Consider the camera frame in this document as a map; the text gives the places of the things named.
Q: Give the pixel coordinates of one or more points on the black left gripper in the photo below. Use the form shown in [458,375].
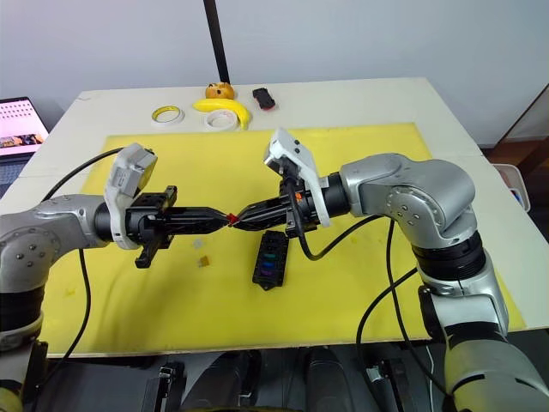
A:
[143,219]

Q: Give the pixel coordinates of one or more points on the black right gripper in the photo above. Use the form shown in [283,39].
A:
[309,212]

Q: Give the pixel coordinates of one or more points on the small red fuse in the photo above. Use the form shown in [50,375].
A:
[232,219]

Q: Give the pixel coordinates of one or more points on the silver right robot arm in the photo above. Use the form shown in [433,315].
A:
[386,189]

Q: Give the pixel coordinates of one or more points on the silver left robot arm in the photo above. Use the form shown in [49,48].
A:
[43,223]

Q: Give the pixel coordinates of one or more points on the small clear fuse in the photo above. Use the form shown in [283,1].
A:
[198,244]

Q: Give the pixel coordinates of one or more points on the black fuse box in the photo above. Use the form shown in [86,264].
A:
[281,249]

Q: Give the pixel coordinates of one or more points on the small yellow fuse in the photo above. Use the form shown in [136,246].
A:
[204,261]

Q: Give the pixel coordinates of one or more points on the small purple fuse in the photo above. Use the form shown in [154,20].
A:
[267,271]

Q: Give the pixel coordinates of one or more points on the yellow foam mat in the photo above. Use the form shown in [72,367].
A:
[171,300]

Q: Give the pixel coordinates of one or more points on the white tape roll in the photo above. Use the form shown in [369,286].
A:
[210,122]

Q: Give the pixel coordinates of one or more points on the yellow tape roll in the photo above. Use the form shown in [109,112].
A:
[156,118]

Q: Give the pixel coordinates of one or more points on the black and red toy car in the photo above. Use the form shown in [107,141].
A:
[263,98]

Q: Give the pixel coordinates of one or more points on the yellow banana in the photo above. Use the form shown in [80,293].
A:
[214,104]

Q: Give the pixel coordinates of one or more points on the dark rounded shape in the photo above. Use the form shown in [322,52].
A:
[330,382]

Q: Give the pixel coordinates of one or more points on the black vertical pole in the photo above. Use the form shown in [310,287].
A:
[214,38]

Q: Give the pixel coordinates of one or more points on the laptop with pink screen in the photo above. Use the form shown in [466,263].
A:
[17,124]

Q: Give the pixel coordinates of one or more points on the white plastic bin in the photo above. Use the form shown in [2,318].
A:
[502,169]

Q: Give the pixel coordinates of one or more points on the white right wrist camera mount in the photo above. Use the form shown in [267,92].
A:
[287,146]

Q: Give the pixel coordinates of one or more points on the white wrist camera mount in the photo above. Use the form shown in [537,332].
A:
[287,146]
[124,176]

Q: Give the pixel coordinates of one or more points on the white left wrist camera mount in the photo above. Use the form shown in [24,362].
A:
[124,176]

